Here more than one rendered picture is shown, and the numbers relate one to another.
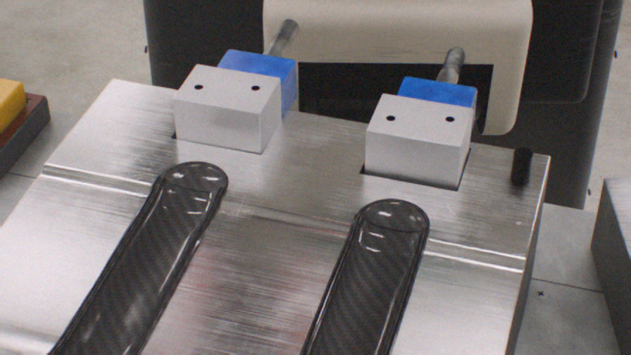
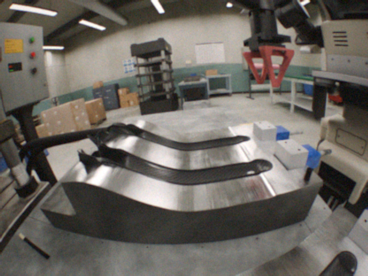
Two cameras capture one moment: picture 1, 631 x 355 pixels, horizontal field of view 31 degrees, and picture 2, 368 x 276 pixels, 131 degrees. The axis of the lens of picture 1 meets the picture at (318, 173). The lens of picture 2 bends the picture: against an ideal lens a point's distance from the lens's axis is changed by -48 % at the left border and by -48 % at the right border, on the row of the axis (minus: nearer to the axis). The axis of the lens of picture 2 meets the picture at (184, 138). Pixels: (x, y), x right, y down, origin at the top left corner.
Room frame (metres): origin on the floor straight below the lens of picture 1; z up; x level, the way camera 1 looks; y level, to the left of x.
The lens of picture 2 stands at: (0.27, -0.20, 1.03)
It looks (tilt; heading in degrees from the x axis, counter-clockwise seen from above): 23 degrees down; 77
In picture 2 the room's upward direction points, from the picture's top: 7 degrees counter-clockwise
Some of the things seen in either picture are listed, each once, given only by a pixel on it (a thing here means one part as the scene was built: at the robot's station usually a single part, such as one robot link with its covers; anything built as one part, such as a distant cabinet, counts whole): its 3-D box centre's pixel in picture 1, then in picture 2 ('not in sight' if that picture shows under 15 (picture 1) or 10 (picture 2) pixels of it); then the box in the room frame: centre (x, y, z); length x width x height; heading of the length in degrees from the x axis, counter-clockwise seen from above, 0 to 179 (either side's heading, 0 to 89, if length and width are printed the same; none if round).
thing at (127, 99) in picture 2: not in sight; (129, 96); (-0.25, 6.90, 0.42); 0.86 x 0.33 x 0.83; 160
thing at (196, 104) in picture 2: not in sight; (196, 105); (1.45, 3.19, 0.28); 0.61 x 0.41 x 0.15; 160
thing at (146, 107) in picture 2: not in sight; (157, 77); (0.86, 4.76, 1.03); 1.54 x 0.94 x 2.06; 70
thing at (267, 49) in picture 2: not in sight; (271, 62); (0.51, 0.03, 1.05); 0.07 x 0.07 x 0.09; 73
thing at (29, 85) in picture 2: not in sight; (44, 170); (-0.32, 0.48, 0.74); 0.31 x 0.22 x 1.47; 73
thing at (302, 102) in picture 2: not in sight; (306, 92); (4.09, 2.14, 0.51); 2.40 x 1.13 x 1.02; 74
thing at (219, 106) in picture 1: (257, 82); (281, 134); (0.56, 0.04, 0.89); 0.13 x 0.05 x 0.05; 163
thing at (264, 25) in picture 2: not in sight; (264, 29); (0.52, 0.05, 1.12); 0.10 x 0.07 x 0.07; 73
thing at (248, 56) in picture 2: not in sight; (262, 63); (0.53, 0.07, 1.05); 0.07 x 0.07 x 0.09; 73
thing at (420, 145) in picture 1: (435, 110); (309, 156); (0.53, -0.07, 0.89); 0.13 x 0.05 x 0.05; 163
